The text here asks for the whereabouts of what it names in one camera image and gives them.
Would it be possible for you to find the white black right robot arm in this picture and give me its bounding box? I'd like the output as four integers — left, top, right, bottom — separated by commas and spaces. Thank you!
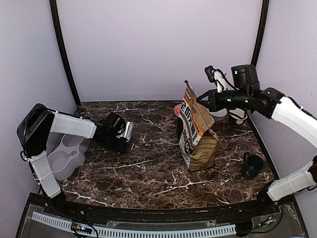
198, 61, 317, 215

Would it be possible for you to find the black corner frame post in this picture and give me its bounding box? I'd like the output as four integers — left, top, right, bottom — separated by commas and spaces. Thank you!
251, 0, 269, 66
49, 0, 81, 106

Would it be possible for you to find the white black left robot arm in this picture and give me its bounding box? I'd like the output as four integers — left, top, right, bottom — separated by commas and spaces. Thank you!
16, 104, 133, 216

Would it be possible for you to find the brown pet food bag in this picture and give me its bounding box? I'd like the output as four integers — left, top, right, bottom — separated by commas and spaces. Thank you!
177, 80, 219, 172

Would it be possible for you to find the red patterned bowl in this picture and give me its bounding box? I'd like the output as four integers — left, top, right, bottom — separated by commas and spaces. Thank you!
173, 104, 182, 118

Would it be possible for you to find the translucent double pet bowl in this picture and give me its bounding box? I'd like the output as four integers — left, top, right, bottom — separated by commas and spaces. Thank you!
48, 134, 90, 181

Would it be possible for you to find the white ceramic bowl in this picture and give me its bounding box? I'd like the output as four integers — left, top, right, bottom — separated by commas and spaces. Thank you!
210, 109, 227, 121

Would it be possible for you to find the black corner frame post right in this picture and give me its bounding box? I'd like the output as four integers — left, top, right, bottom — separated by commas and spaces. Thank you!
251, 0, 269, 66

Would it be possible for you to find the silver metal scoop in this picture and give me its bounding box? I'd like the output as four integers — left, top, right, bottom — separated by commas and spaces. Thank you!
116, 121, 134, 142

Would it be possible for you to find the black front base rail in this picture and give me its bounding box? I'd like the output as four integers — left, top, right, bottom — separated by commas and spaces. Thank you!
23, 193, 284, 227

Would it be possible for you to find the dark rimmed white bowl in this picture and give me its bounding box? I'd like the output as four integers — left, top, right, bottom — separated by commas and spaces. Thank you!
228, 109, 248, 125

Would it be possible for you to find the black corner frame post left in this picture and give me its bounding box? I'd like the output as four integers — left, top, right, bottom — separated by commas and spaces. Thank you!
49, 0, 81, 106

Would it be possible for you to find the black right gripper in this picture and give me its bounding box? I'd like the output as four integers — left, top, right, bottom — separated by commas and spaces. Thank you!
196, 88, 251, 112

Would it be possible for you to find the dark green mug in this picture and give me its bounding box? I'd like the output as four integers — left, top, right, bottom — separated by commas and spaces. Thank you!
241, 152, 264, 180

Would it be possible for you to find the white cable duct strip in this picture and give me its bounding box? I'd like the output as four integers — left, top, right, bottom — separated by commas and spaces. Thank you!
31, 212, 237, 238

